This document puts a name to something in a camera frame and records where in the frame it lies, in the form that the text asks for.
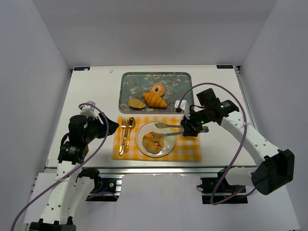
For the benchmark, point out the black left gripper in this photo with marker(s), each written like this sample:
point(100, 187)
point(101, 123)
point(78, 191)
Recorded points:
point(101, 127)

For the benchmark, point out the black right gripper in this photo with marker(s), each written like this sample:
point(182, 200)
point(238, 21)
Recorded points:
point(190, 126)

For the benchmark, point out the silver metal tongs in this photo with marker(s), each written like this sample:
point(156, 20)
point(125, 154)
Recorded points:
point(163, 130)

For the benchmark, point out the curled orange croissant roll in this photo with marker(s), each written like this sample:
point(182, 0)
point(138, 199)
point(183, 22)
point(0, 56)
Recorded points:
point(152, 144)

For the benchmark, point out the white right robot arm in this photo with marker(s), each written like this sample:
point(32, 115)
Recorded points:
point(274, 167)

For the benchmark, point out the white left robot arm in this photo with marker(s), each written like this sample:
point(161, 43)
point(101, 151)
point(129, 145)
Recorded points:
point(73, 183)

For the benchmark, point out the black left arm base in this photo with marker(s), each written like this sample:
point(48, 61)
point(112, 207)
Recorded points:
point(100, 187)

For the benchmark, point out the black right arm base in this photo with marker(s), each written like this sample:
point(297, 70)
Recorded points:
point(224, 191)

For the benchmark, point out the brown bread slice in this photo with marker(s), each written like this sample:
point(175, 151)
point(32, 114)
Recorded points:
point(136, 104)

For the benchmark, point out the gold fork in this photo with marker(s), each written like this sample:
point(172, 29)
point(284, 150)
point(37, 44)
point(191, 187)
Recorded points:
point(123, 126)

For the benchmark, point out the gold knife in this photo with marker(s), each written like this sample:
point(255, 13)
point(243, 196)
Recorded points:
point(129, 131)

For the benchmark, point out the gold spoon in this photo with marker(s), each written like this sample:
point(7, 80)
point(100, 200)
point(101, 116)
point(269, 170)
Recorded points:
point(134, 124)

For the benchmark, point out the yellow checkered cloth napkin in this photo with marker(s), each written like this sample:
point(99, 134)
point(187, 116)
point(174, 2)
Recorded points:
point(186, 148)

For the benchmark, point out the white and green plate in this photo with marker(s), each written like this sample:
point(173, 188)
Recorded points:
point(169, 142)

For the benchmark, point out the blue floral serving tray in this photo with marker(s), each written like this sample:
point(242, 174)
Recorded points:
point(134, 84)

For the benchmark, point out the striped orange croissant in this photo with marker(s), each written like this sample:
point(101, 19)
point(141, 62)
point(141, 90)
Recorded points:
point(154, 100)

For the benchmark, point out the glazed orange bagel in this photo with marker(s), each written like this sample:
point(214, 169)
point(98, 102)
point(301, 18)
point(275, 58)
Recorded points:
point(158, 89)

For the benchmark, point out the blue right corner label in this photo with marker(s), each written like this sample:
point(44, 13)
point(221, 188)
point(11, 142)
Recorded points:
point(221, 66)

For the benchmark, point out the blue corner label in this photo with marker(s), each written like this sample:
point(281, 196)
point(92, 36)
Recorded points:
point(85, 68)
point(221, 66)

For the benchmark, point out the blue left corner label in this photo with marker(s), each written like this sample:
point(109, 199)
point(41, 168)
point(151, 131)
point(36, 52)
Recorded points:
point(85, 68)

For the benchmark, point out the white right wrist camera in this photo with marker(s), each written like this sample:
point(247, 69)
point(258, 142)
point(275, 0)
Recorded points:
point(182, 107)

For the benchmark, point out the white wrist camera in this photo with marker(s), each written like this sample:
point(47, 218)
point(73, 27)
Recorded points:
point(89, 110)
point(182, 107)

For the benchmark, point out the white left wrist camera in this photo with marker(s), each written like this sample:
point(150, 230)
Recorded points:
point(89, 110)

